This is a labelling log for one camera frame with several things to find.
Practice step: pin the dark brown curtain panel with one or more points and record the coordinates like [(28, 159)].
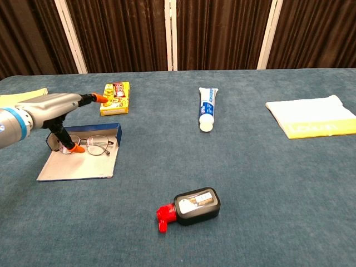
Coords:
[(317, 33), (119, 36), (27, 36), (222, 33)]

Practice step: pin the white frame post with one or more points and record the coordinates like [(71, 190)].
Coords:
[(267, 36), (72, 41), (171, 36)]

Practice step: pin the white blue toothpaste tube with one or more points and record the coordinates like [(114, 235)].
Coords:
[(207, 108)]

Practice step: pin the pale yellow spiral notebook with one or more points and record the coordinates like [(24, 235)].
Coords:
[(22, 96)]

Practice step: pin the blue grey box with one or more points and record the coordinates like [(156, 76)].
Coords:
[(83, 167)]

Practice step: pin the wire-rimmed eyeglasses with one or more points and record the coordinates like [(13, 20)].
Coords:
[(96, 145)]

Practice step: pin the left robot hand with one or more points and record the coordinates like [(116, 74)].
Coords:
[(47, 109)]

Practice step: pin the yellow red snack box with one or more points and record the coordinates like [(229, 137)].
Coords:
[(116, 96)]

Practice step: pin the black bottle red cap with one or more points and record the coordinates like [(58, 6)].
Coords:
[(197, 207)]

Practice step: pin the white yellow folded cloth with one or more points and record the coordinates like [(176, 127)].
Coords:
[(311, 116)]

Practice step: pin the teal table mat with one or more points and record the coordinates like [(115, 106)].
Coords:
[(250, 180)]

